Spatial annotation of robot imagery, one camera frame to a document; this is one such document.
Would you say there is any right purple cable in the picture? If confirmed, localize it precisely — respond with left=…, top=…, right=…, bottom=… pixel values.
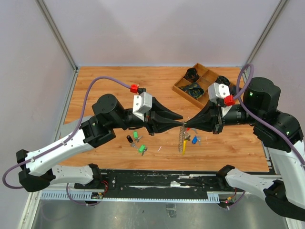
left=224, top=63, right=305, bottom=167

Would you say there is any rolled dark tie top-left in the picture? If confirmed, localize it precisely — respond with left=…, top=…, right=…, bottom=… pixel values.
left=184, top=68, right=199, bottom=83

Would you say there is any rolled dark tie front-left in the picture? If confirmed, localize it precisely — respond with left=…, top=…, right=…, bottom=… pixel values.
left=179, top=83, right=205, bottom=100

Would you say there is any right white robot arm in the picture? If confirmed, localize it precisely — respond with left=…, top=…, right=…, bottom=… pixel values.
left=185, top=77, right=305, bottom=221

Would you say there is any rolled dark tie top-right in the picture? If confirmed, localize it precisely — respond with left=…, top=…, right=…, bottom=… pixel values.
left=215, top=75, right=231, bottom=86

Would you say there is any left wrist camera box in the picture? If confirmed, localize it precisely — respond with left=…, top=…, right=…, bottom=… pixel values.
left=132, top=92, right=152, bottom=120

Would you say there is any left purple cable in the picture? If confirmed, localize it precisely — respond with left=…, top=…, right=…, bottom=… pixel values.
left=2, top=76, right=146, bottom=189

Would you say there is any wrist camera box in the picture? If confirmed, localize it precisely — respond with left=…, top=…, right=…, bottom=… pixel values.
left=132, top=92, right=152, bottom=120
left=208, top=83, right=231, bottom=103

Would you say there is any grey felt pad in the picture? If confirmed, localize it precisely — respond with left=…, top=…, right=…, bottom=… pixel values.
left=60, top=120, right=80, bottom=138

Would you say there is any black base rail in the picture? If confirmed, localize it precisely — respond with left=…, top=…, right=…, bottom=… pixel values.
left=72, top=169, right=235, bottom=200

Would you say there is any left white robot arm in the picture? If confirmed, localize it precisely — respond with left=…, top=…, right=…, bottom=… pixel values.
left=16, top=92, right=183, bottom=192

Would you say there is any purple cable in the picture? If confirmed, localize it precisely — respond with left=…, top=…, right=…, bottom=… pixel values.
left=2, top=76, right=146, bottom=189
left=224, top=63, right=305, bottom=167

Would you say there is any green tagged key lower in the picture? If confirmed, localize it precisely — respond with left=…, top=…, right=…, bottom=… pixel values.
left=138, top=145, right=148, bottom=156

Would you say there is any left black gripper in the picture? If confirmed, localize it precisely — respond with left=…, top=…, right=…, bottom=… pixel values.
left=111, top=97, right=184, bottom=136

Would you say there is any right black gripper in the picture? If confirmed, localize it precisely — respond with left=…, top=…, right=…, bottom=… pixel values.
left=184, top=99, right=262, bottom=134

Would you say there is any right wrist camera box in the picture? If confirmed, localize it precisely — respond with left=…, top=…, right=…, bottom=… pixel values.
left=208, top=83, right=231, bottom=103

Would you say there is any wooden compartment tray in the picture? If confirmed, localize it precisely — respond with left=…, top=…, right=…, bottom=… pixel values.
left=173, top=63, right=236, bottom=109

